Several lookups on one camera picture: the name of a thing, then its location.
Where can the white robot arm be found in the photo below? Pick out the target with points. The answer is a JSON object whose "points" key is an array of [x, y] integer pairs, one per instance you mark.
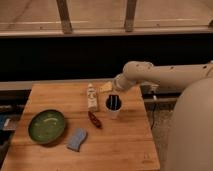
{"points": [[190, 137]]}

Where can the white tube bottle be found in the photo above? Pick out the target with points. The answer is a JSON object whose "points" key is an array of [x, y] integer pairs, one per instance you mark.
{"points": [[92, 98]]}

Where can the red chili pepper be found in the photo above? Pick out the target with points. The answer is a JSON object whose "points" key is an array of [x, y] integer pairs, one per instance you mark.
{"points": [[96, 122]]}

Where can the white cup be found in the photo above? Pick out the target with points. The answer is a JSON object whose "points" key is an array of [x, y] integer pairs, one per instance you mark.
{"points": [[113, 104]]}

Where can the blue sponge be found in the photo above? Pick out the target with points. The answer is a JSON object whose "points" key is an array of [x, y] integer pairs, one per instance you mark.
{"points": [[75, 141]]}

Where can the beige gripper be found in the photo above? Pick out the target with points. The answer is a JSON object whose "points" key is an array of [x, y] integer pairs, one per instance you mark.
{"points": [[107, 87]]}

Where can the green ceramic bowl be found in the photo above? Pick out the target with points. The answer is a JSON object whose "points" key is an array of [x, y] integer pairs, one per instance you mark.
{"points": [[46, 126]]}

